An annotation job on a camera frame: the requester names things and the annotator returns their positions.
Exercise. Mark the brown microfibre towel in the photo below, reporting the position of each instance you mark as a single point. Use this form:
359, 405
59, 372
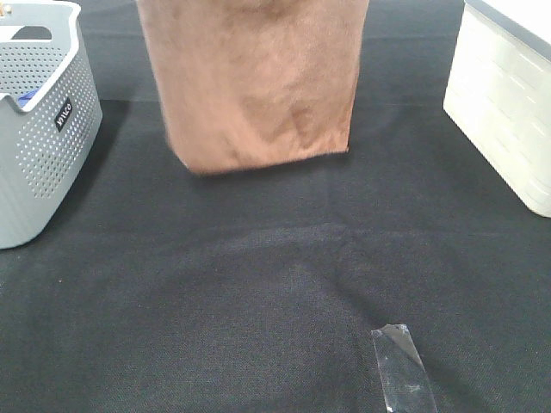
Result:
251, 84

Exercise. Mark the black table cloth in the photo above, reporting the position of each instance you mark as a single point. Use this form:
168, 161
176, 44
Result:
153, 290

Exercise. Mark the clear tape strip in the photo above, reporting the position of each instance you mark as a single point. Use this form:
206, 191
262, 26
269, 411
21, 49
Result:
404, 380

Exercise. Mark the grey perforated laundry basket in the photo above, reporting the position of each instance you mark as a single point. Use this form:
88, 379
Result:
45, 144

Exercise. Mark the white plastic storage basket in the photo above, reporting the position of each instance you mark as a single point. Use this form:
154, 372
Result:
498, 92

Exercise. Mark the blue cloth in basket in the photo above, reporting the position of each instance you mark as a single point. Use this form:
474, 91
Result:
24, 99

